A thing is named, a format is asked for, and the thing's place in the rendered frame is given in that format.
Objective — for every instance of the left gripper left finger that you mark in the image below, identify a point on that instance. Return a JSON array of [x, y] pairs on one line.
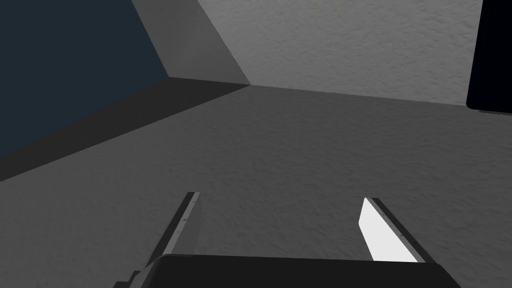
[[179, 228]]

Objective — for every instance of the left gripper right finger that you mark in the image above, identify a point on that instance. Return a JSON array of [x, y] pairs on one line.
[[386, 236]]

